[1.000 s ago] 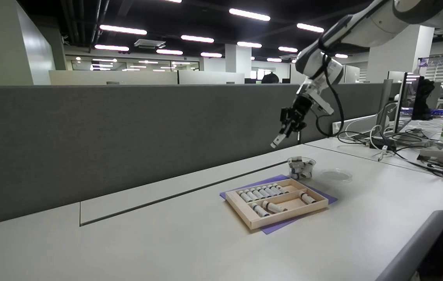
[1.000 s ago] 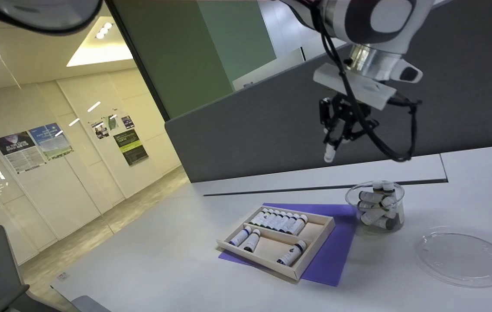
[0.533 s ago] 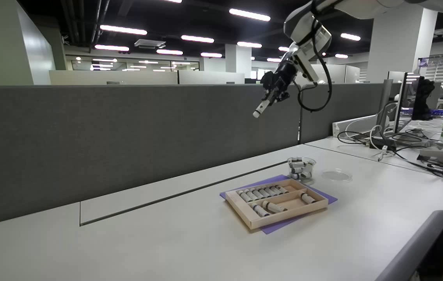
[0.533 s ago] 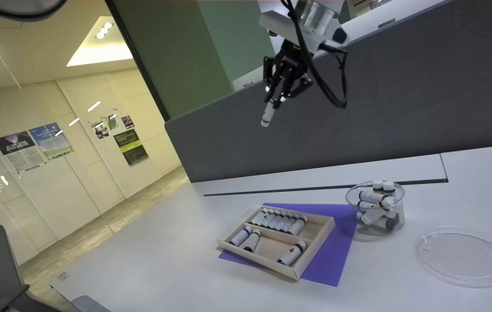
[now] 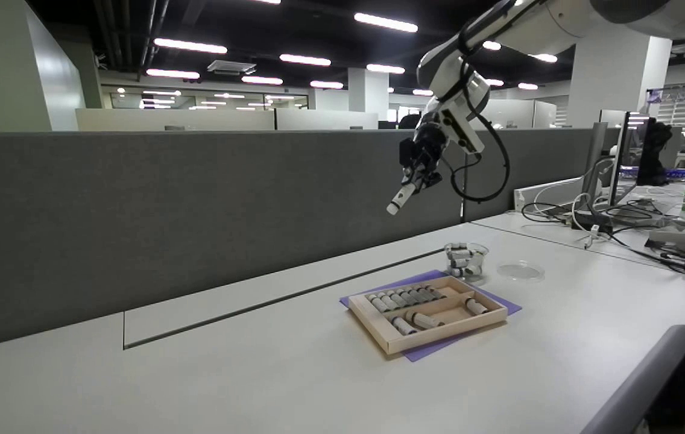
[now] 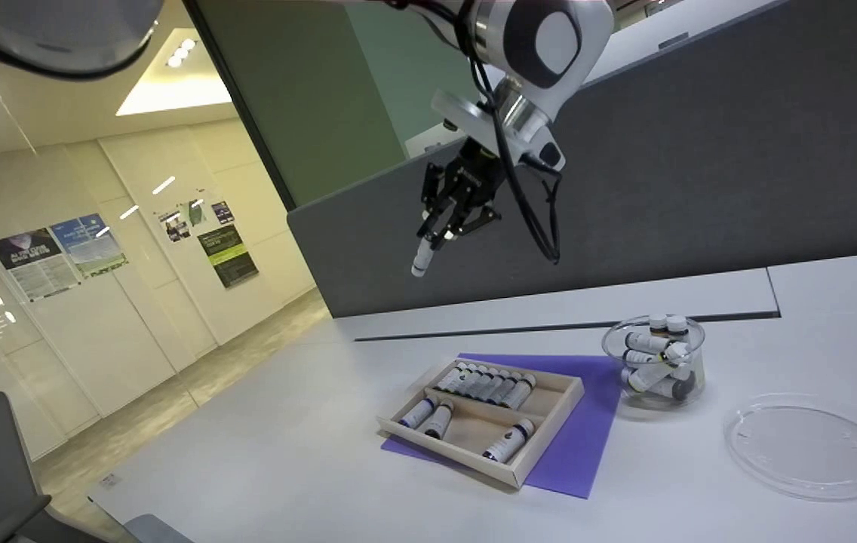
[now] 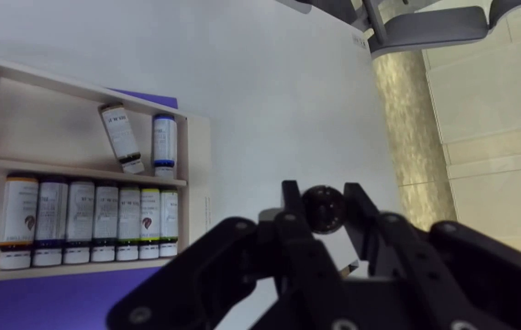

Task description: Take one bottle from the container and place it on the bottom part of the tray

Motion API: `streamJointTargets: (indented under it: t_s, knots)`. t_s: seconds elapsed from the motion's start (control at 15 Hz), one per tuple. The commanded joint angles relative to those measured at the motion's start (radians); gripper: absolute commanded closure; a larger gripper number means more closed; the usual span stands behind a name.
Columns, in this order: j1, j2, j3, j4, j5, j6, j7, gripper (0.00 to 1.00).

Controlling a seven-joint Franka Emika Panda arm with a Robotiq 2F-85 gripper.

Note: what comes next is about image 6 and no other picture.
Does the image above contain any black and green poster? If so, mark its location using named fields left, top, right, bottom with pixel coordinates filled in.
left=196, top=223, right=260, bottom=290

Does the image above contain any purple mat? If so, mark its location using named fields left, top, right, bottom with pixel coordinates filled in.
left=380, top=352, right=624, bottom=500

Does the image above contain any row of small white bottles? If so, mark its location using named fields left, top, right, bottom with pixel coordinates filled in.
left=434, top=361, right=538, bottom=411

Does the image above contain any clear glass container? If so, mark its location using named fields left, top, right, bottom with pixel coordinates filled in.
left=601, top=314, right=707, bottom=411

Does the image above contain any clear round lid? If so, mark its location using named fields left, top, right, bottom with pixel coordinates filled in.
left=723, top=393, right=857, bottom=502

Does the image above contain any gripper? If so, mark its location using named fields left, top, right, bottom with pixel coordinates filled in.
left=416, top=140, right=509, bottom=244

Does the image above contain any dark photo poster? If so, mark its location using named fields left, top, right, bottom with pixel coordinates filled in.
left=0, top=228, right=81, bottom=303

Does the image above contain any ceiling light panel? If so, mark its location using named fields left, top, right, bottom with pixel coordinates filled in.
left=115, top=27, right=234, bottom=118

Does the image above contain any grey partition panel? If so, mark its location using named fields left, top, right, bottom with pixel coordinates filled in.
left=287, top=0, right=857, bottom=319

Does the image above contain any blue poster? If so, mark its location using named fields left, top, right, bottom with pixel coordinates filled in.
left=49, top=213, right=130, bottom=279

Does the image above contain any small dark notice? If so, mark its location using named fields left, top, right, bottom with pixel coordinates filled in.
left=158, top=209, right=192, bottom=244

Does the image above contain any heap of small white bottles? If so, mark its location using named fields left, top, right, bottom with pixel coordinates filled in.
left=619, top=314, right=698, bottom=401

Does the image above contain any small white bottle black cap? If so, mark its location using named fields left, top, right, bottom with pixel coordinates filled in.
left=482, top=418, right=537, bottom=464
left=422, top=401, right=456, bottom=441
left=410, top=232, right=438, bottom=278
left=400, top=397, right=438, bottom=431

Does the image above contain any wooden tray with divider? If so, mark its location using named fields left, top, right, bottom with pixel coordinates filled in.
left=376, top=357, right=585, bottom=490

